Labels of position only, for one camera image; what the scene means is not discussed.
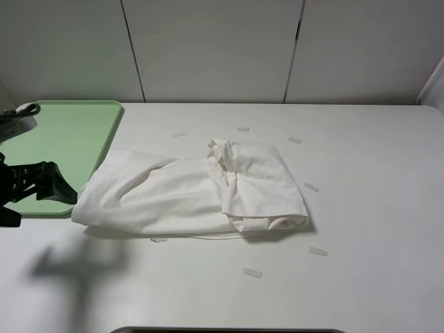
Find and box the white short sleeve t-shirt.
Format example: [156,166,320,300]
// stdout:
[71,139,309,237]

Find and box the clear tape strip bottom centre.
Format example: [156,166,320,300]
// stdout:
[243,268,262,278]

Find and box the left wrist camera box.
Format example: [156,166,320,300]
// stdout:
[0,117,37,143]

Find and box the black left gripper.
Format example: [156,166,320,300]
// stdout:
[0,153,78,228]

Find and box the clear tape strip right middle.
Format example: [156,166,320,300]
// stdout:
[305,182,319,192]

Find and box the light green plastic tray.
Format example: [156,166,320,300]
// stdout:
[1,101,123,218]

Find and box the black left camera cable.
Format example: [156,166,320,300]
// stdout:
[0,103,41,121]

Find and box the clear tape strip lower right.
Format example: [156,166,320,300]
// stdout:
[309,246,328,257]

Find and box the clear tape strip top right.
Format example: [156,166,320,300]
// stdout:
[288,137,302,144]

